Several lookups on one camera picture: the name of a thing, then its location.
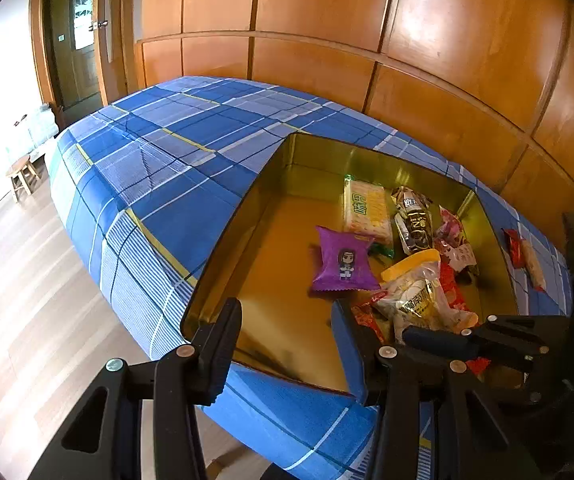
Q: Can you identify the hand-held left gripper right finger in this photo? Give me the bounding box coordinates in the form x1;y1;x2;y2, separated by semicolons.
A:
331;300;532;480

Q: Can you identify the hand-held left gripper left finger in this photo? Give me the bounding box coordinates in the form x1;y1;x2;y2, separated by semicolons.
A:
27;297;243;480

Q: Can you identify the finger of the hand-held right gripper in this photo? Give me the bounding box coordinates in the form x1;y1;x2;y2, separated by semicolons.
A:
401;314;572;378

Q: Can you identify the large red snack packet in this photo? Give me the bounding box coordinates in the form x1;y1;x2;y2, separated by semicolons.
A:
351;262;492;377

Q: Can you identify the yellow and white snack packet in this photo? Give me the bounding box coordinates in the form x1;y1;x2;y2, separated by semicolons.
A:
380;248;480;346

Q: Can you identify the purple snack packet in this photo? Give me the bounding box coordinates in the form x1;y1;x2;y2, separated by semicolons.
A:
309;225;382;297

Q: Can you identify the gold-lined dark tin box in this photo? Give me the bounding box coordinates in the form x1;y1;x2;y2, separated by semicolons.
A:
179;132;522;396

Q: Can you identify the white floral snack packet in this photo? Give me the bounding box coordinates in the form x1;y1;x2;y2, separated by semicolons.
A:
434;206;480;277

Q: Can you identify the dark brown snack packet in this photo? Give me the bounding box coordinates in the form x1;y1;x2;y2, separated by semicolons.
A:
391;186;435;257

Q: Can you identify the green-edged cracker packet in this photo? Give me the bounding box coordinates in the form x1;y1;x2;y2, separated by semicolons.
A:
343;175;395;258

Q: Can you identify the clear rice bar packet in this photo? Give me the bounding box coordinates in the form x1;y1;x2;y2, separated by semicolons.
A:
519;239;548;292

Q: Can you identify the small red snack packet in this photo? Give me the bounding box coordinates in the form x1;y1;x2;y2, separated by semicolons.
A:
503;228;525;272

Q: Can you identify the blue plaid bedsheet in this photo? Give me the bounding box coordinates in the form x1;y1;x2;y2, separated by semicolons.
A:
50;76;574;480

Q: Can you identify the small wooden stool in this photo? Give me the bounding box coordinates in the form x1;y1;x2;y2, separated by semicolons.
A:
6;156;43;202

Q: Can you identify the pale sofa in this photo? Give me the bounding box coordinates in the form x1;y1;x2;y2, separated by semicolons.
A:
14;104;61;153

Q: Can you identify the wooden door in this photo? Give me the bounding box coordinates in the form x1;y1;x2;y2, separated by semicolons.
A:
30;0;118;116

